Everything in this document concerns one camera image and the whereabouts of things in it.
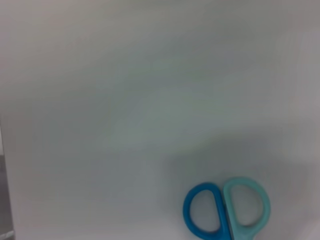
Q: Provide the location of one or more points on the blue scissors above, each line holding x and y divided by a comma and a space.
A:
221, 207

